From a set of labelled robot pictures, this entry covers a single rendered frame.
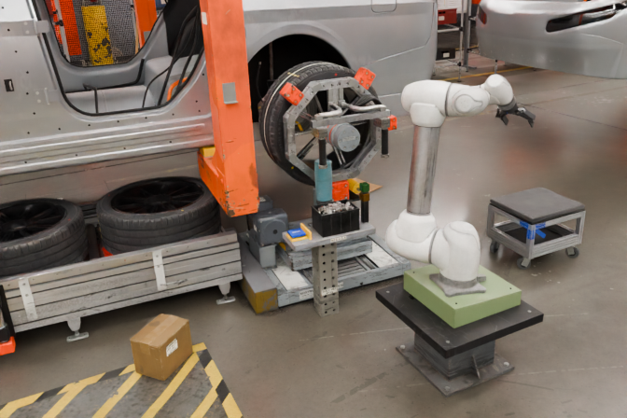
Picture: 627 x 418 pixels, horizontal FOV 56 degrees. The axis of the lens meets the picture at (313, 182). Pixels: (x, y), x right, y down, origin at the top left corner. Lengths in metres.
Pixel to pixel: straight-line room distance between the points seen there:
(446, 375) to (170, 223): 1.52
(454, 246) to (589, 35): 2.90
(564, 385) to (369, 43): 2.08
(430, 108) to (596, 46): 2.81
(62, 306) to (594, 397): 2.38
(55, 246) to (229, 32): 1.34
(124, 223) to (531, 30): 3.56
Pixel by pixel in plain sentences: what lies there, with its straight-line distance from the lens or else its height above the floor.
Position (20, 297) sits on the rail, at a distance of 3.06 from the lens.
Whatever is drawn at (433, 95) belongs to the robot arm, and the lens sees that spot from 2.34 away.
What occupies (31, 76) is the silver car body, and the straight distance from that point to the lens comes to 3.20.
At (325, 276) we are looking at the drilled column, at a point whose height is 0.23.
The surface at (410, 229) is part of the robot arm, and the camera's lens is 2.47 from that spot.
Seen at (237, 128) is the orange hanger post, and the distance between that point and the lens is 2.79.
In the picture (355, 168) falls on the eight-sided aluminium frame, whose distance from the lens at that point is 3.17.
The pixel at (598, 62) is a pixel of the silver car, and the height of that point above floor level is 0.87.
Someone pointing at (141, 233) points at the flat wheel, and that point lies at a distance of 3.10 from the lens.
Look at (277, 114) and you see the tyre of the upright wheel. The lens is 3.00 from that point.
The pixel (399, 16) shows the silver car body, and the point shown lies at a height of 1.36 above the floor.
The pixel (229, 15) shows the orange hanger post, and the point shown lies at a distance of 2.71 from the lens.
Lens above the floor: 1.68
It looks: 21 degrees down
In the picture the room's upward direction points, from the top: 3 degrees counter-clockwise
